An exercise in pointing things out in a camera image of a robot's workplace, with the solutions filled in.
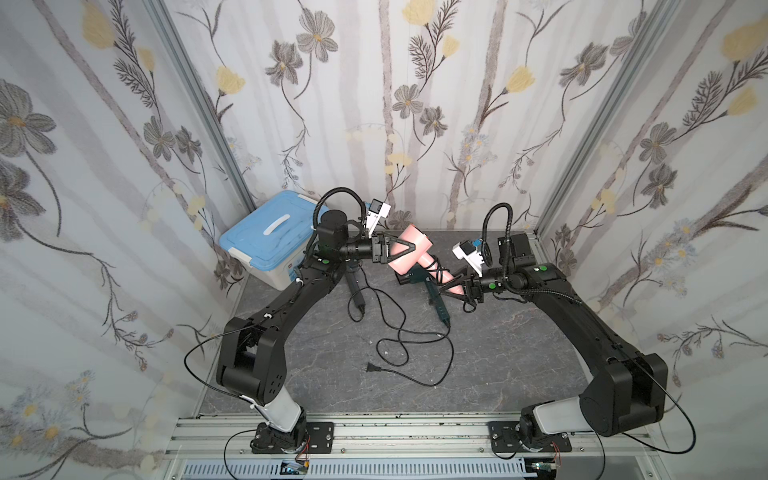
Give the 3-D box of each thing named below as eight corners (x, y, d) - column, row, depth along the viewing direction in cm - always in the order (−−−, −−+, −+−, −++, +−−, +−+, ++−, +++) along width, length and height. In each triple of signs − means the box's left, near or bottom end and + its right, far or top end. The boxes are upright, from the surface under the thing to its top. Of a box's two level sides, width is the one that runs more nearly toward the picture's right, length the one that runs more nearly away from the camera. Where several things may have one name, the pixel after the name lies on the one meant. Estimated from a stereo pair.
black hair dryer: (357, 314, 99) (356, 308, 96) (345, 269, 111) (343, 262, 108) (372, 309, 100) (372, 303, 97) (358, 266, 112) (357, 259, 109)
